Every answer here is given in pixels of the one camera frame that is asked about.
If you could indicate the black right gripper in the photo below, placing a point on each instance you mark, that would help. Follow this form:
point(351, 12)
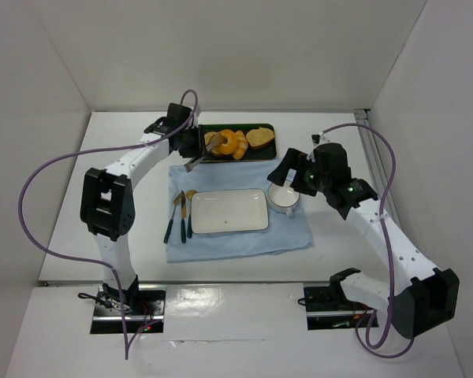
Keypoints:
point(294, 169)

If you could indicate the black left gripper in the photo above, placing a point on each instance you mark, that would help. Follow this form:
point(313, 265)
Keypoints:
point(199, 142)

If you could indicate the metal serving tongs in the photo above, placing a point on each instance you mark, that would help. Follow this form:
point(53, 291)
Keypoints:
point(204, 153)

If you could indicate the orange bagel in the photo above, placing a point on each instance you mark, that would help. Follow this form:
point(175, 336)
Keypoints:
point(227, 142)

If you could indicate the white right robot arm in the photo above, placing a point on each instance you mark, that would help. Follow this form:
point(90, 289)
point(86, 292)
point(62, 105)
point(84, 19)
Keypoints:
point(419, 296)

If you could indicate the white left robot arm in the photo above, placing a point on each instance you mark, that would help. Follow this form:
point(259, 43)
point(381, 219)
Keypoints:
point(108, 206)

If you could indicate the left bread slice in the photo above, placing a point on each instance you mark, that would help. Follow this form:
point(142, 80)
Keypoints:
point(208, 137)

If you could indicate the bread slice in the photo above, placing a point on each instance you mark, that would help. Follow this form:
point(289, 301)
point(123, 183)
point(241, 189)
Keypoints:
point(208, 137)
point(260, 137)

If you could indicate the right bread slice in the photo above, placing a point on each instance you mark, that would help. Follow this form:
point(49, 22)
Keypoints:
point(260, 137)

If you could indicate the small golden bread roll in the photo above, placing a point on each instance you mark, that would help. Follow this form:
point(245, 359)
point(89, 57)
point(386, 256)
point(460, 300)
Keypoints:
point(242, 147)

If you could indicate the dark green serving tray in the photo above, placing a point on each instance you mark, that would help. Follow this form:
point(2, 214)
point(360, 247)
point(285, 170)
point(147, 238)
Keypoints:
point(263, 153)

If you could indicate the white rectangular plate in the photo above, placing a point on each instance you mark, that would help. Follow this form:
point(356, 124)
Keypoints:
point(243, 210)

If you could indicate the white bowl with handles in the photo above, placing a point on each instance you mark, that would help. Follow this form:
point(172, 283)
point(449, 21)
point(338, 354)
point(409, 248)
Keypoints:
point(283, 199)

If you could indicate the gold spoon green handle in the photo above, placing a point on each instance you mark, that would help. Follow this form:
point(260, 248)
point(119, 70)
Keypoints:
point(190, 194)

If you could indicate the gold fork green handle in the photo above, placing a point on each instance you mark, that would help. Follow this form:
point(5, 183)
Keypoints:
point(176, 202)

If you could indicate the gold knife green handle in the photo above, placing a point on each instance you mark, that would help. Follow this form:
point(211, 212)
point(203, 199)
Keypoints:
point(183, 216)

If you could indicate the aluminium rail right side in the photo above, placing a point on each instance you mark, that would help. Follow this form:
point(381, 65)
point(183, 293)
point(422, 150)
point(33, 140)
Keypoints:
point(376, 152)

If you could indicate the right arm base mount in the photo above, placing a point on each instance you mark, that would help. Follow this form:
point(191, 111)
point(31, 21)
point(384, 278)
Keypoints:
point(326, 312)

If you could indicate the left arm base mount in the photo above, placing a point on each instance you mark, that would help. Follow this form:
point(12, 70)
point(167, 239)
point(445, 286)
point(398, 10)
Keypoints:
point(148, 312)

